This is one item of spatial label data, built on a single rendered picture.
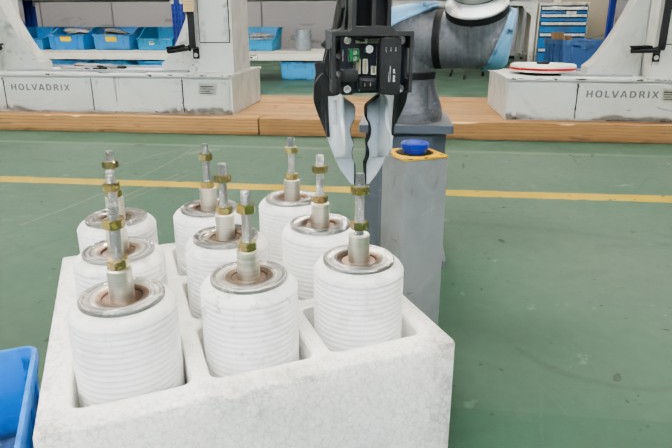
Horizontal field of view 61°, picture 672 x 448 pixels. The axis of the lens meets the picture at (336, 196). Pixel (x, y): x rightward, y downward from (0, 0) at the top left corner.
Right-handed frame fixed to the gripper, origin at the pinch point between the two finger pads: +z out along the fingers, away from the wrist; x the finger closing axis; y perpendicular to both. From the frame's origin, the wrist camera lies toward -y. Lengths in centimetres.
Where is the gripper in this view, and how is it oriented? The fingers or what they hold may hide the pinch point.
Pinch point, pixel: (358, 169)
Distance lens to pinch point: 58.6
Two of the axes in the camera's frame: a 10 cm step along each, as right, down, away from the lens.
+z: 0.0, 9.6, 2.9
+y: 1.1, 2.9, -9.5
